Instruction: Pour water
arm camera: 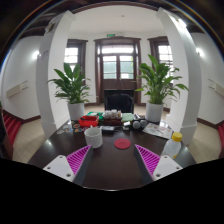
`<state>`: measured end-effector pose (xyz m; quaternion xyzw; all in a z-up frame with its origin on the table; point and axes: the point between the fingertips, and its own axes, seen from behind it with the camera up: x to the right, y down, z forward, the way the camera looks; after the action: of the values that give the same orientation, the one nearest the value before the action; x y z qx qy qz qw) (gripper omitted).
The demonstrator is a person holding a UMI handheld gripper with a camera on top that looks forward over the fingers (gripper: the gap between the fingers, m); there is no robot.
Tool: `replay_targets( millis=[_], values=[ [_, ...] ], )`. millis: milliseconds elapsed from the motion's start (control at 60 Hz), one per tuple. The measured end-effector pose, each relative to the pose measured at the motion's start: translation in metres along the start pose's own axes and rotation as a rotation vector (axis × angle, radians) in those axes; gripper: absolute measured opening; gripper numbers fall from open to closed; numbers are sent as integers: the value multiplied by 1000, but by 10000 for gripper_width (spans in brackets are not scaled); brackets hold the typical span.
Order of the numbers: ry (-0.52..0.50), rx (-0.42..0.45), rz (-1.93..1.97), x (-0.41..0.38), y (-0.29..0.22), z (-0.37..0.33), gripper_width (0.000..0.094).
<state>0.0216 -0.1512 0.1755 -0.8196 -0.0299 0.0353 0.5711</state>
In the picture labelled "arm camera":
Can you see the round coasters on table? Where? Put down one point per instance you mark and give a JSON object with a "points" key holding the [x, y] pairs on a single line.
{"points": [[70, 127]]}

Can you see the red round coaster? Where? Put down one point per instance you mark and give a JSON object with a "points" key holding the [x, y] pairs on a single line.
{"points": [[122, 143]]}

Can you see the printed paper sheet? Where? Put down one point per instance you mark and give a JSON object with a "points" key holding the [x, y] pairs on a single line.
{"points": [[162, 130]]}

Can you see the white ceramic mug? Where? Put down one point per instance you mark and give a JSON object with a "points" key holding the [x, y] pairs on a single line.
{"points": [[93, 137]]}

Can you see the right potted green plant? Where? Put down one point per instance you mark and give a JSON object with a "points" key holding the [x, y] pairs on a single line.
{"points": [[158, 87]]}

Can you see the grey round speaker balls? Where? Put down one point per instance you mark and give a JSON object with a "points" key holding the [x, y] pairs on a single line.
{"points": [[138, 124]]}

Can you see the green notebook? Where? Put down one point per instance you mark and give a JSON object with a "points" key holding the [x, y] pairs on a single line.
{"points": [[127, 117]]}

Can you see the potted green plant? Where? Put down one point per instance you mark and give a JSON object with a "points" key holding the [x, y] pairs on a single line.
{"points": [[71, 86], [158, 87]]}

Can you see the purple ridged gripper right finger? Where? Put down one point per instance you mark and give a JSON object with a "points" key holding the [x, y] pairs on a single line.
{"points": [[152, 166]]}

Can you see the small black device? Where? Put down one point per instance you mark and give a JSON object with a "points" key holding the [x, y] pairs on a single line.
{"points": [[107, 129]]}

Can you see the white pillar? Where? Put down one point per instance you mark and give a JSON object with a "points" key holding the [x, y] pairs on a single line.
{"points": [[183, 112], [53, 111]]}

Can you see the plastic bottle yellow cap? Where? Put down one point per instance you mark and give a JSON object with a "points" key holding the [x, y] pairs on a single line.
{"points": [[173, 145]]}

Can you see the right white pillar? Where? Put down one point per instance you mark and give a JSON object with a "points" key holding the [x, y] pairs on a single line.
{"points": [[183, 112]]}

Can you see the dark wooden double door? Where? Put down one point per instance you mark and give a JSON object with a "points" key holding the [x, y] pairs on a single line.
{"points": [[117, 60]]}

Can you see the black office chair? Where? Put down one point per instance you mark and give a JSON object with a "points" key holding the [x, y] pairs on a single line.
{"points": [[122, 100]]}

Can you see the left white pillar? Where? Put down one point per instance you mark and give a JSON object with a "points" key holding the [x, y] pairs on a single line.
{"points": [[53, 111]]}

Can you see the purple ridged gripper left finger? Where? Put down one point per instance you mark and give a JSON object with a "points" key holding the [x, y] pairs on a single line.
{"points": [[72, 167]]}

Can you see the tray of small glasses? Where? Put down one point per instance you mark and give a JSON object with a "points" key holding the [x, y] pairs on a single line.
{"points": [[112, 114]]}

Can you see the red plastic box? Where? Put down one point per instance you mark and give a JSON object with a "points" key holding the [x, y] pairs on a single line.
{"points": [[87, 121]]}

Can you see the left potted green plant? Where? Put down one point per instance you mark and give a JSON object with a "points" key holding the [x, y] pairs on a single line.
{"points": [[71, 86]]}

